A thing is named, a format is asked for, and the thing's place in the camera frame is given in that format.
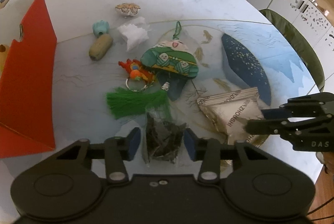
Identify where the green jacket on chair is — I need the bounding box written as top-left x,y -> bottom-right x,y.
259,9 -> 325,92

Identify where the green tassel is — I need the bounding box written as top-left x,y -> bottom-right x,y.
106,87 -> 172,119

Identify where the white crumpled tissue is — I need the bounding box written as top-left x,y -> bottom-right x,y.
117,16 -> 149,52

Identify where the teal lotus toy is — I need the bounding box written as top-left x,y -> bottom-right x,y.
92,20 -> 109,38

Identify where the dark tea leaf bag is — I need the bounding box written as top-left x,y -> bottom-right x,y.
142,108 -> 187,165

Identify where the red white cardboard box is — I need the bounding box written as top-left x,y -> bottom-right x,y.
1,0 -> 57,158

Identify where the silver foil snack pouch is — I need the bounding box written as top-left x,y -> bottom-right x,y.
197,88 -> 268,147

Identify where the green fabric doll pouch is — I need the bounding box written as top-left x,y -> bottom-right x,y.
140,21 -> 199,79

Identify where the cartoon face shell charm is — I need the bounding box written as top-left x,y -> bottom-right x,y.
115,3 -> 141,17

